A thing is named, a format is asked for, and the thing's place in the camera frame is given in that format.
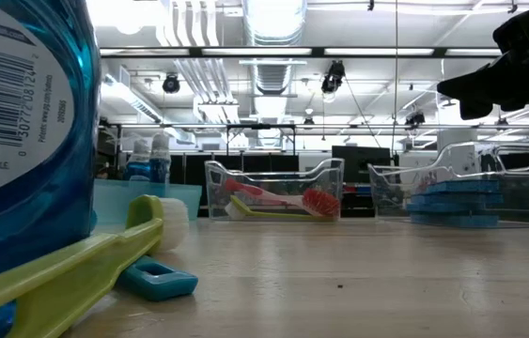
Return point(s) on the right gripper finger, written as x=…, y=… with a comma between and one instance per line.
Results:
x=485, y=87
x=475, y=112

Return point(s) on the clear plastic bin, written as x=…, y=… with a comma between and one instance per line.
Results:
x=212, y=188
x=527, y=197

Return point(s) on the red and pink dish brush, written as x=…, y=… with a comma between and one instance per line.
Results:
x=320, y=201

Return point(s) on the yellow-green dish brush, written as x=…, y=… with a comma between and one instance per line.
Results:
x=57, y=272
x=273, y=215

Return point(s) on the teal plastic bin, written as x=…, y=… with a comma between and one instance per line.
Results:
x=118, y=202

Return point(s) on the black monitor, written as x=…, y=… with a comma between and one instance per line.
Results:
x=360, y=171

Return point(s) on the black ceiling camera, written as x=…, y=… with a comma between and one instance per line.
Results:
x=414, y=118
x=170, y=83

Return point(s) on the black overhead camera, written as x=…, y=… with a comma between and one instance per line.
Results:
x=333, y=75

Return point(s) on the silver ventilation duct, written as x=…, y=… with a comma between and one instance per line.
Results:
x=273, y=28

